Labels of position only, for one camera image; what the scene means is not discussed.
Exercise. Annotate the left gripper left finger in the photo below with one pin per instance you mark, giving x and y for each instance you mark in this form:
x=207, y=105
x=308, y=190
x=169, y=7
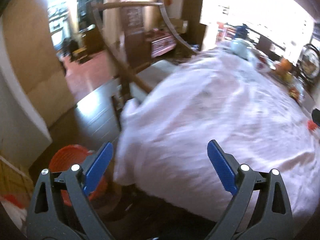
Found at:
x=46, y=220

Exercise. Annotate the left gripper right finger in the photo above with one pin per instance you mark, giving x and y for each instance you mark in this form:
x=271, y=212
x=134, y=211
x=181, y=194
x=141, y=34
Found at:
x=272, y=216

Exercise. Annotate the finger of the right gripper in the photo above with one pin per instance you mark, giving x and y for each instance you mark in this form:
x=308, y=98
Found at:
x=316, y=116

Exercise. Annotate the red foil snack wrapper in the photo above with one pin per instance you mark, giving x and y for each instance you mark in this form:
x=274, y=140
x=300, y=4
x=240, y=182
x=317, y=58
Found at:
x=294, y=94

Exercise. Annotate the red plastic trash basket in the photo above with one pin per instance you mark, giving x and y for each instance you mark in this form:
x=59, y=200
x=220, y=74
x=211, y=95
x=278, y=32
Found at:
x=68, y=160

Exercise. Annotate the cardboard box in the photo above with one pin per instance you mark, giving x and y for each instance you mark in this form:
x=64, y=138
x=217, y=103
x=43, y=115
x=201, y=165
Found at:
x=16, y=184

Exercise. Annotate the framed embroidery basket screen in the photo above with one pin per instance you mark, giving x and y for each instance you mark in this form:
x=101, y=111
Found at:
x=309, y=63

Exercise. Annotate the top orange fruit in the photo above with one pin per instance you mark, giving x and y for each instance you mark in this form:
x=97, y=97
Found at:
x=285, y=65

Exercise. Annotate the black jar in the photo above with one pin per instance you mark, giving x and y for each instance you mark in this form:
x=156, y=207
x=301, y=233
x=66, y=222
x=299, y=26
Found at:
x=241, y=31

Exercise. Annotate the pink floral tablecloth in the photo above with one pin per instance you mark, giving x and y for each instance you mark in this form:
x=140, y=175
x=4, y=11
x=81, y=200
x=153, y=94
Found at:
x=162, y=148

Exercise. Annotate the wooden armchair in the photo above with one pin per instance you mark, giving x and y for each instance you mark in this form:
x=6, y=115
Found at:
x=138, y=48

